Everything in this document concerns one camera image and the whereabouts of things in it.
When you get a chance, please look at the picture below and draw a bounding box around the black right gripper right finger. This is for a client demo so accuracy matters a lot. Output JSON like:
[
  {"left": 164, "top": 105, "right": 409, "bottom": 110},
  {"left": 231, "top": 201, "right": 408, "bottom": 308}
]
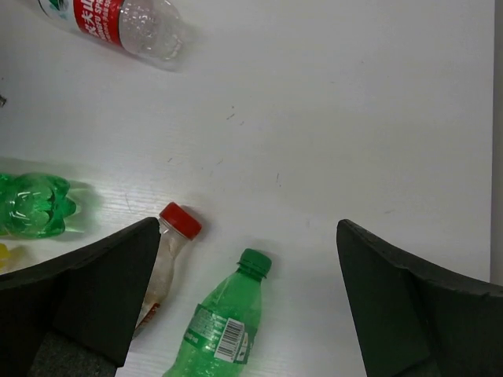
[{"left": 336, "top": 219, "right": 502, "bottom": 376}]

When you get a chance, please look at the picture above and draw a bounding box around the crushed clear bottle red cap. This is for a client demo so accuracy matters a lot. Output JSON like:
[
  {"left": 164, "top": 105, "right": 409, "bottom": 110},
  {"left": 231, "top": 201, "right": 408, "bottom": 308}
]
[{"left": 133, "top": 202, "right": 202, "bottom": 339}]

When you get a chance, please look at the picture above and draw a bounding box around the clear bottle yellow cap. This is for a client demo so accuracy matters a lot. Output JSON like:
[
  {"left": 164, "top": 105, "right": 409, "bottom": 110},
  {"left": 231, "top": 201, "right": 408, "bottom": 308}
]
[{"left": 0, "top": 243, "right": 11, "bottom": 273}]

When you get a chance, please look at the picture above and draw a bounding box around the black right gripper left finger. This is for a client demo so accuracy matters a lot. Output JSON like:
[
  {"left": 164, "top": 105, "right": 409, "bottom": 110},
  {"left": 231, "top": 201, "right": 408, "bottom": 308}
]
[{"left": 1, "top": 217, "right": 160, "bottom": 376}]

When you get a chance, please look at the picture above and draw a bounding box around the small green bottle right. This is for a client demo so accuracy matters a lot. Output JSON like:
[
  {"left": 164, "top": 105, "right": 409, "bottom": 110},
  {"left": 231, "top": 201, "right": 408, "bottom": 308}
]
[{"left": 164, "top": 248, "right": 272, "bottom": 377}]

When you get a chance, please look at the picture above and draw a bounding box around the clear bottle red label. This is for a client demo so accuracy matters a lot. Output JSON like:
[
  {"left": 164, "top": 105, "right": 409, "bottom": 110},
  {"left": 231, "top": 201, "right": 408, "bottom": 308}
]
[{"left": 21, "top": 0, "right": 189, "bottom": 71}]

